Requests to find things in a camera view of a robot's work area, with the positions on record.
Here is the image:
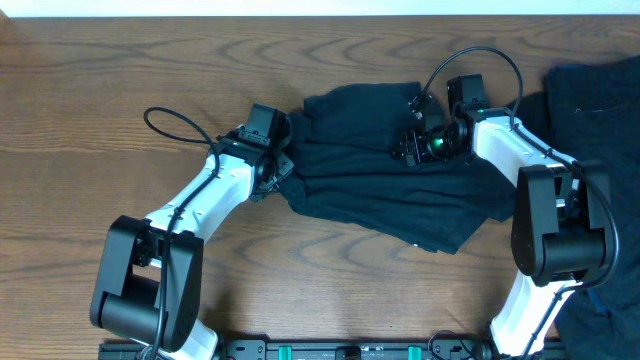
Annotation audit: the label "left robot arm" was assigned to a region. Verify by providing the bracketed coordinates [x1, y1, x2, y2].
[89, 134, 293, 359]

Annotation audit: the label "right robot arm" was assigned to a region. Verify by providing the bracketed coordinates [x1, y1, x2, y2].
[391, 108, 619, 359]

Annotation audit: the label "dark teal t-shirt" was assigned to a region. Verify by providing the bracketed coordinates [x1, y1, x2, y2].
[279, 82, 514, 254]

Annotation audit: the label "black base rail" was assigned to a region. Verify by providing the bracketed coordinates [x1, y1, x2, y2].
[97, 337, 569, 360]

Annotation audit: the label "dark clothes pile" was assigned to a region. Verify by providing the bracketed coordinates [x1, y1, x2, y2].
[509, 55, 640, 360]

